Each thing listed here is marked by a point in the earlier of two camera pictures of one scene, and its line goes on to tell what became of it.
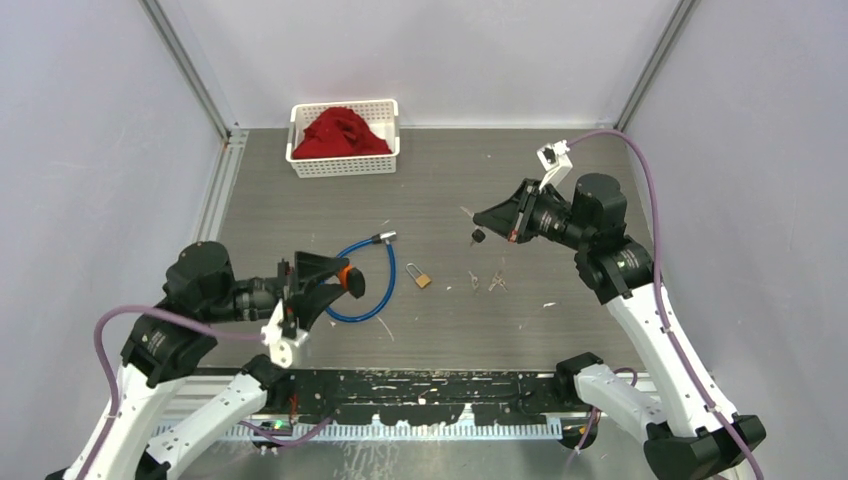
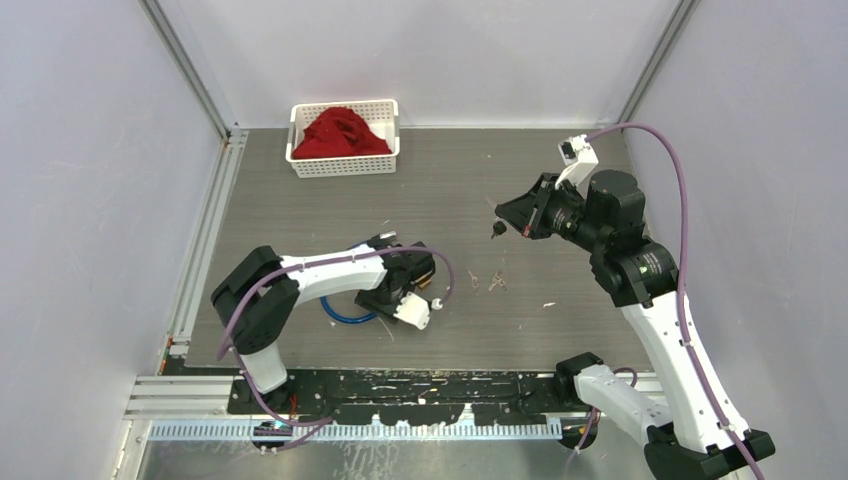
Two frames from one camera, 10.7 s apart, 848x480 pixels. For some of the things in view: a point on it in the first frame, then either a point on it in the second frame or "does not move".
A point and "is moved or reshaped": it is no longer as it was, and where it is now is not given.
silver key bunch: x=498 y=280 does not move
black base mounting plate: x=428 y=396 does not move
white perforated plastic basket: x=380 y=116 does not move
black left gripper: x=311 y=301 -> x=365 y=298
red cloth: x=338 y=132 does not move
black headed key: x=478 y=235 is moved or reshaped
